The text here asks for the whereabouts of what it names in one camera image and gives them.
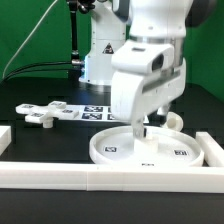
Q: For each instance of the white cross-shaped table base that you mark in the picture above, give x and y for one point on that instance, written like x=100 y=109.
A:
x=45 y=115

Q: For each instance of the white round table top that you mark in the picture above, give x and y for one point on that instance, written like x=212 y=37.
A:
x=160 y=147

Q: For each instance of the white left fence block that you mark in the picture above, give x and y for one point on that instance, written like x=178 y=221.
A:
x=5 y=138

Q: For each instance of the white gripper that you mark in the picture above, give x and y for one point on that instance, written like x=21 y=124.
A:
x=145 y=80

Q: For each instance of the white fence bar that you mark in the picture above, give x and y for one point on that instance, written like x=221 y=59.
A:
x=90 y=177
x=214 y=153

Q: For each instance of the black camera stand pole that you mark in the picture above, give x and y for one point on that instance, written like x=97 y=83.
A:
x=84 y=7

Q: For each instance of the white front fence bar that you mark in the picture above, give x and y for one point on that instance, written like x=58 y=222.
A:
x=90 y=177

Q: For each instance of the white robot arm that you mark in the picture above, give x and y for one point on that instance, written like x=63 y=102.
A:
x=114 y=22

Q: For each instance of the white right fence bar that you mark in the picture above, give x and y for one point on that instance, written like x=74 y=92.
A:
x=214 y=153

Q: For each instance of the paper sheet with markers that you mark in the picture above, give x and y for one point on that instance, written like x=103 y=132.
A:
x=90 y=113

